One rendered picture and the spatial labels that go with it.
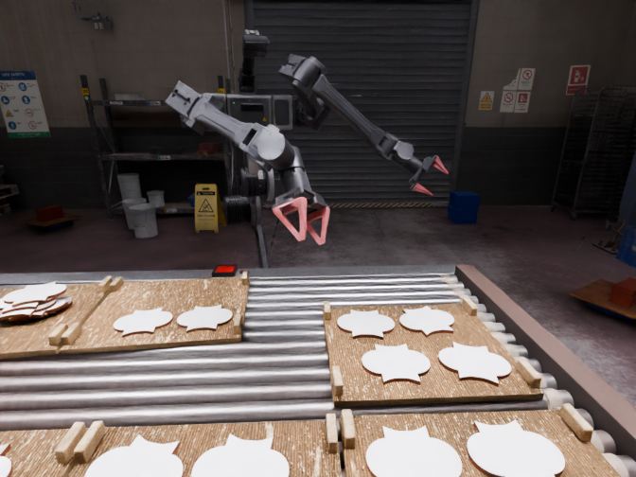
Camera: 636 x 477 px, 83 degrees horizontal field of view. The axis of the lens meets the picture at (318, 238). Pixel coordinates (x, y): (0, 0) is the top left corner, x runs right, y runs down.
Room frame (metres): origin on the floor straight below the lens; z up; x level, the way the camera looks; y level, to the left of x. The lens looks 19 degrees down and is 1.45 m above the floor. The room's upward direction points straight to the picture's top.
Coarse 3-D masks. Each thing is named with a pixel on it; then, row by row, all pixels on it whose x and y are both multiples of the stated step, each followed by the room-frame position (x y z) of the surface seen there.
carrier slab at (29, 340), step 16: (16, 288) 1.01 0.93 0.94; (80, 288) 1.01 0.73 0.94; (96, 288) 1.01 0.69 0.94; (80, 304) 0.91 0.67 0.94; (96, 304) 0.91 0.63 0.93; (32, 320) 0.83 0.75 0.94; (48, 320) 0.83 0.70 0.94; (64, 320) 0.83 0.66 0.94; (80, 320) 0.83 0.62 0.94; (0, 336) 0.75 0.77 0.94; (16, 336) 0.75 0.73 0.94; (32, 336) 0.75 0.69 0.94; (0, 352) 0.69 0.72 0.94; (16, 352) 0.69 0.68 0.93; (32, 352) 0.70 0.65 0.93; (48, 352) 0.70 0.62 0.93
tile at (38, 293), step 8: (32, 288) 0.90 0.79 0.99; (40, 288) 0.90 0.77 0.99; (48, 288) 0.90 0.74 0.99; (56, 288) 0.90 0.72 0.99; (64, 288) 0.90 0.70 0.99; (8, 296) 0.85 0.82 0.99; (16, 296) 0.85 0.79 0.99; (24, 296) 0.85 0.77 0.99; (32, 296) 0.85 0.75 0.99; (40, 296) 0.85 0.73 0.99; (48, 296) 0.86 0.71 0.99; (56, 296) 0.87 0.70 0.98; (16, 304) 0.82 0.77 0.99; (24, 304) 0.83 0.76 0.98
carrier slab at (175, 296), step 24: (120, 288) 1.01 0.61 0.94; (144, 288) 1.01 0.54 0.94; (168, 288) 1.01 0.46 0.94; (192, 288) 1.01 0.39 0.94; (216, 288) 1.01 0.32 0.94; (240, 288) 1.01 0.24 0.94; (96, 312) 0.86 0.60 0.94; (120, 312) 0.86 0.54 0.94; (240, 312) 0.86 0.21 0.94; (96, 336) 0.75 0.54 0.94; (120, 336) 0.75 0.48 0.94; (144, 336) 0.75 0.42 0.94; (168, 336) 0.75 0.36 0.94; (192, 336) 0.75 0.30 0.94; (216, 336) 0.75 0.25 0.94; (240, 336) 0.75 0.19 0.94
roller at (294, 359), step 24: (72, 360) 0.69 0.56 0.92; (96, 360) 0.68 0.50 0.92; (120, 360) 0.68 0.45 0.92; (144, 360) 0.68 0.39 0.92; (168, 360) 0.69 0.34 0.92; (192, 360) 0.69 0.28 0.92; (216, 360) 0.69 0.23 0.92; (240, 360) 0.69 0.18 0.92; (264, 360) 0.69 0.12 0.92; (288, 360) 0.69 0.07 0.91; (312, 360) 0.69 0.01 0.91
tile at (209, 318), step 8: (192, 312) 0.85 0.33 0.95; (200, 312) 0.85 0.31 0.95; (208, 312) 0.85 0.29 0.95; (216, 312) 0.85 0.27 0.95; (224, 312) 0.85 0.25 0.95; (184, 320) 0.81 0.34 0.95; (192, 320) 0.81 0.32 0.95; (200, 320) 0.81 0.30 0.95; (208, 320) 0.81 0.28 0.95; (216, 320) 0.81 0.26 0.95; (224, 320) 0.81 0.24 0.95; (192, 328) 0.77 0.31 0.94; (200, 328) 0.78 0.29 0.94; (208, 328) 0.78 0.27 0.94; (216, 328) 0.78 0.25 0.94
